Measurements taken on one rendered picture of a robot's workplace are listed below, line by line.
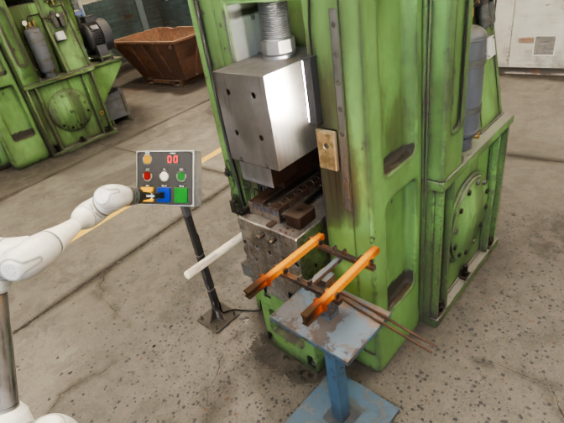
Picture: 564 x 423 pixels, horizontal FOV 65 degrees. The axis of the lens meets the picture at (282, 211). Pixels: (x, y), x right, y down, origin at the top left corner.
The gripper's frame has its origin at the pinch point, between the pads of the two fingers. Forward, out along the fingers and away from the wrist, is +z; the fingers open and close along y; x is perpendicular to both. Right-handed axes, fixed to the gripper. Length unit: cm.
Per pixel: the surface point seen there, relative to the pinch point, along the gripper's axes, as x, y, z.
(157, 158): 18.9, -4.0, 4.3
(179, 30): 308, -350, 580
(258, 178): 9, 55, -5
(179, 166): 14.6, 8.7, 4.3
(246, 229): -15.6, 44.3, 7.4
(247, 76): 48, 60, -30
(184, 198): -1.2, 12.1, 3.6
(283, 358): -92, 52, 44
